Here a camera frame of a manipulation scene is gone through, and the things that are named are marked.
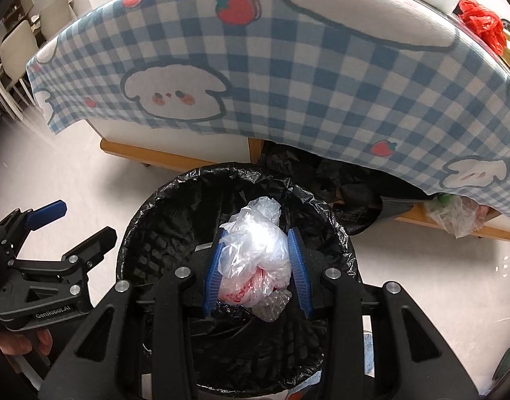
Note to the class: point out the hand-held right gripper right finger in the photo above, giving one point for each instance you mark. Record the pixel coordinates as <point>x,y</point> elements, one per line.
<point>300,275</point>

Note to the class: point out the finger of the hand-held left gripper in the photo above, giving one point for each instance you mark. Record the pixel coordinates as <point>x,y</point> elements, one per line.
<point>96,243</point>
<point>48,214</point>

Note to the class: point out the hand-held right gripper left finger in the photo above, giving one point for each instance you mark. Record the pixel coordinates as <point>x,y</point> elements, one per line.
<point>211,275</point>

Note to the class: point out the clear bubble wrap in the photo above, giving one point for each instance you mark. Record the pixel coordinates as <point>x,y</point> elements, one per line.
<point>271,304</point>

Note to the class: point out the clear bag with red print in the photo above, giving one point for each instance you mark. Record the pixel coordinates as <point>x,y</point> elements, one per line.
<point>255,250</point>

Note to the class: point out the black trash bin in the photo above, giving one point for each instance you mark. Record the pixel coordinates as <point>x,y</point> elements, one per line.
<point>167,225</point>

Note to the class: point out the person's left hand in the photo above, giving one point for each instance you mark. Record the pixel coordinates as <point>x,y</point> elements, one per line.
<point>13,343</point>

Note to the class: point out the blue fluffy slipper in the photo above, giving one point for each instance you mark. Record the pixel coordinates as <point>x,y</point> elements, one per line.
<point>369,348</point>

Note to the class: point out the black plastic bags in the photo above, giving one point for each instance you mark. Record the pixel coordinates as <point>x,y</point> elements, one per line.
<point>342,183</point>

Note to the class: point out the wooden table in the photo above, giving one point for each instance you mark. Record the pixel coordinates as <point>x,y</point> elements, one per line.
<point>155,156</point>

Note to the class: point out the clear crumpled plastic bag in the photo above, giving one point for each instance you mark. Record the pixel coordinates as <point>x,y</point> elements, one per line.
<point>454,216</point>

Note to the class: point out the beige dining chair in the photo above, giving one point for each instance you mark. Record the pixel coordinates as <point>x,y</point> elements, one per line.
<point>17,50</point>
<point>59,16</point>

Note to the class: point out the blue checked printed tablecloth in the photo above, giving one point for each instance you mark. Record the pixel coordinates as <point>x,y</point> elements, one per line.
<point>321,91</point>

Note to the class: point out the red plastic bag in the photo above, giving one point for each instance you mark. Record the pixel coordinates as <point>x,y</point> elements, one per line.
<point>481,23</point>

